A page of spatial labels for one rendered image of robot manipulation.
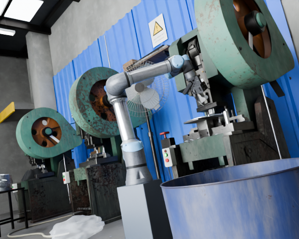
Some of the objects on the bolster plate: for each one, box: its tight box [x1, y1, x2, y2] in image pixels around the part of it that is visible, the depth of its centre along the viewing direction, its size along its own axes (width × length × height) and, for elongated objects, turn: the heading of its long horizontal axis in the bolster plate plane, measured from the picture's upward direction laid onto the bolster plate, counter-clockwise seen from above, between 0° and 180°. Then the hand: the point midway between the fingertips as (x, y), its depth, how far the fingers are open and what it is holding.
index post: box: [223, 110, 230, 124], centre depth 187 cm, size 3×3×10 cm
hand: (202, 104), depth 185 cm, fingers closed
